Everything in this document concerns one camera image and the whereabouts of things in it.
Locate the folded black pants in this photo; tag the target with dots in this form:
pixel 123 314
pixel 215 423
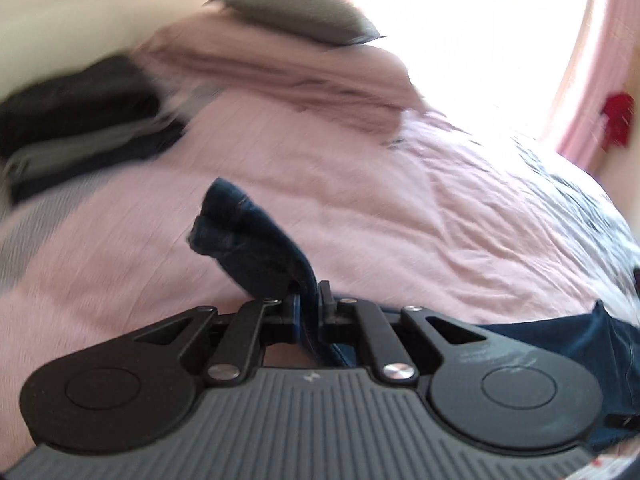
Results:
pixel 75 105

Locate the folded pink quilt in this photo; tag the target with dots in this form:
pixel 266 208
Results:
pixel 300 75

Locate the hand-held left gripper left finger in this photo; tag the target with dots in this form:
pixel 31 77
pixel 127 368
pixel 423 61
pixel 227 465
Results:
pixel 292 312

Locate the red object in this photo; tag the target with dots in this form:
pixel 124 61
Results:
pixel 619 120

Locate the pink patterned bedspread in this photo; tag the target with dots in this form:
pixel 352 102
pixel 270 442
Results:
pixel 375 210

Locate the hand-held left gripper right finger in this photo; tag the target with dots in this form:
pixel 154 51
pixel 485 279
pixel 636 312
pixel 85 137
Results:
pixel 326 305

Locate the folded grey pants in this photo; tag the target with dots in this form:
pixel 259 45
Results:
pixel 75 152

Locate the grey pillow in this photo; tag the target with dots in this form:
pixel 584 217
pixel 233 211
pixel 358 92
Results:
pixel 300 12

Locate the blue denim pants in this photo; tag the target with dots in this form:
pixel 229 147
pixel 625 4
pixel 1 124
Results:
pixel 250 240

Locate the pink curtain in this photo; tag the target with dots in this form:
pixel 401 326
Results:
pixel 595 60

